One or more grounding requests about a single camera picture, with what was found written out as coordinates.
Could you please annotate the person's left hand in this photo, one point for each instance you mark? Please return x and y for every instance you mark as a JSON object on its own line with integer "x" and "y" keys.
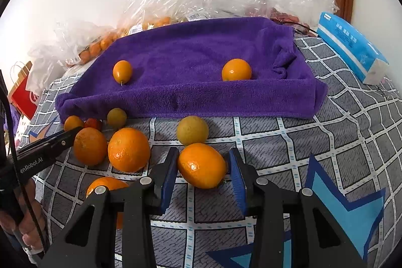
{"x": 27, "y": 227}

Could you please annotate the grey checkered star blanket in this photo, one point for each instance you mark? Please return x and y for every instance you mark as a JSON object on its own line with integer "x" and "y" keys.
{"x": 355, "y": 137}

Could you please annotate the oval orange kumquat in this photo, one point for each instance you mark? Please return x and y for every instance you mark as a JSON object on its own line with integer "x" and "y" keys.
{"x": 122, "y": 72}

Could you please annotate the small round orange kumquat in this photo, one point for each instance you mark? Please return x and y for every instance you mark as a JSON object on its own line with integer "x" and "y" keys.
{"x": 236, "y": 69}

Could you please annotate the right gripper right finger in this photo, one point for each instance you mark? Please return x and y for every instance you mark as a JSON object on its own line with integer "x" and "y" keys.
{"x": 289, "y": 223}

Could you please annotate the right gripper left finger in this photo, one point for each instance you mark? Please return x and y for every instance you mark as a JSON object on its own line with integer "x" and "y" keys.
{"x": 88, "y": 238}

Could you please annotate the purple fleece towel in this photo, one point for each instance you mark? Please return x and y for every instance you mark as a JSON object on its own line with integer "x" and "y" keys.
{"x": 177, "y": 73}

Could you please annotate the larger green-yellow fruit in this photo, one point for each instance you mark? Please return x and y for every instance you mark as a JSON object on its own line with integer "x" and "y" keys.
{"x": 192, "y": 129}

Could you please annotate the white plastic bag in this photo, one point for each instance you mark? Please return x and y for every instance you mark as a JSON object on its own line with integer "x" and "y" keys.
{"x": 47, "y": 66}

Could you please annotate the red paper shopping bag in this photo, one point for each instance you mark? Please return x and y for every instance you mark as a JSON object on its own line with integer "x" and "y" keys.
{"x": 23, "y": 100}

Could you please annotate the blue tissue pack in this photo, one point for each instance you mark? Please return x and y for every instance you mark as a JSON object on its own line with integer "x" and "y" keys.
{"x": 360, "y": 55}

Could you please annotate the large orange mandarin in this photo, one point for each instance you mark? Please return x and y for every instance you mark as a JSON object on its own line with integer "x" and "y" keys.
{"x": 90, "y": 146}
{"x": 202, "y": 166}
{"x": 128, "y": 150}

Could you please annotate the small green-yellow fruit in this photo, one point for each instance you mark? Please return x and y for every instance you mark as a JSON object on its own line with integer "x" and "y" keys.
{"x": 116, "y": 118}

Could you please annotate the small red tomato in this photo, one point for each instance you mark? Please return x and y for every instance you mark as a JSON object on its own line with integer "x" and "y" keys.
{"x": 93, "y": 123}

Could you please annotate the plastic bag of kumquats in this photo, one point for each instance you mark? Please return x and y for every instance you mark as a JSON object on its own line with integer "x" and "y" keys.
{"x": 77, "y": 42}

